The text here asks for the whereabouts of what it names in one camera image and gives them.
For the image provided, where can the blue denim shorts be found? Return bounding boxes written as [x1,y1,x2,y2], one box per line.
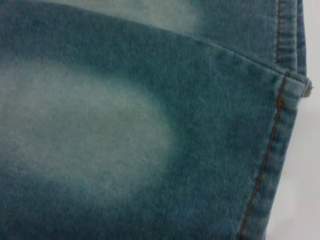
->
[0,0,315,240]

